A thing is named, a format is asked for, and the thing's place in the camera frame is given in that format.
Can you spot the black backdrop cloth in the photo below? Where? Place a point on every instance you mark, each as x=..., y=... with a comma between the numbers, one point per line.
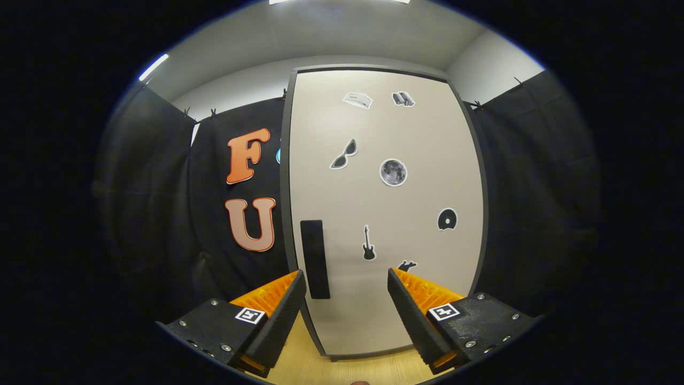
x=160, y=214

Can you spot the dark grey shoe cabinet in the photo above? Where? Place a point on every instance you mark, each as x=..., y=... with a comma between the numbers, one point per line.
x=285, y=187

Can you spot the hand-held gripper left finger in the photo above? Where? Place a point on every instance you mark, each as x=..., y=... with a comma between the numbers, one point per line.
x=283, y=326

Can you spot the rectangular ceiling light panel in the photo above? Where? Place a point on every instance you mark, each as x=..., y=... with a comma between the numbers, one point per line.
x=278, y=1

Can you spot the narrow ceiling light strip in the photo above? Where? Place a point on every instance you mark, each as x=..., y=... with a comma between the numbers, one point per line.
x=154, y=67

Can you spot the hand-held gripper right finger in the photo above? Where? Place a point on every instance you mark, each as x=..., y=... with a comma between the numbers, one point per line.
x=411, y=321

